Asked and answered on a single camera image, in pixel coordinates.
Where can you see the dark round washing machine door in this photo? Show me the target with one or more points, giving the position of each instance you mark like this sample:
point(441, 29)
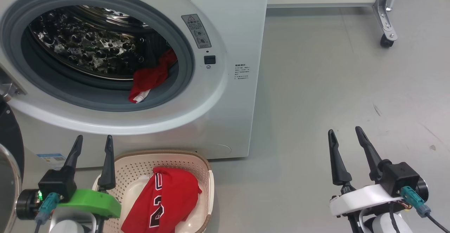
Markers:
point(8, 148)

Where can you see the white front-load washing machine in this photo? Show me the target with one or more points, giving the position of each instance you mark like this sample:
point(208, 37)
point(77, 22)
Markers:
point(225, 103)

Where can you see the blue energy label sticker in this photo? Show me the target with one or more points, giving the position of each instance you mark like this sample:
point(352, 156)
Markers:
point(52, 160)

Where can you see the red garment with white trim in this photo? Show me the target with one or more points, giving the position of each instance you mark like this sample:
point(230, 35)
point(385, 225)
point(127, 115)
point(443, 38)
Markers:
point(151, 76)

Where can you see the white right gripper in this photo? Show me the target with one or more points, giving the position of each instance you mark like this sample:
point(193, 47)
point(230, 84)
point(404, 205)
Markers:
point(362, 198)

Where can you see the red jersey with black number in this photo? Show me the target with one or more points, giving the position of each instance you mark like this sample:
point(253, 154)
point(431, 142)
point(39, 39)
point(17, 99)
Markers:
point(165, 198)

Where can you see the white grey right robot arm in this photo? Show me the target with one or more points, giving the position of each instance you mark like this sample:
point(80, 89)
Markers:
point(381, 226)

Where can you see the grey metal caster leg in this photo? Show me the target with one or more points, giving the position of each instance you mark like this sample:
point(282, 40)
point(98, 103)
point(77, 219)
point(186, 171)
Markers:
point(386, 18)

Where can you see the grey warning label sticker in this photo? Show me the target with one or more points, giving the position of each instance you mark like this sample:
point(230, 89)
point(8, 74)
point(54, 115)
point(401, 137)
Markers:
point(197, 31)

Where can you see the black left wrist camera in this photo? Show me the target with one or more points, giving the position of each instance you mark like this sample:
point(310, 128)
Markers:
point(58, 185)

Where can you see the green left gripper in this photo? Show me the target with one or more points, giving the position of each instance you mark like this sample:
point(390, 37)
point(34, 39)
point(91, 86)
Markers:
point(93, 203)

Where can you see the cream perforated laundry basket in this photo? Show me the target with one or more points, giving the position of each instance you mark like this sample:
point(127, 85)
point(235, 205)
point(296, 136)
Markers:
point(130, 169)

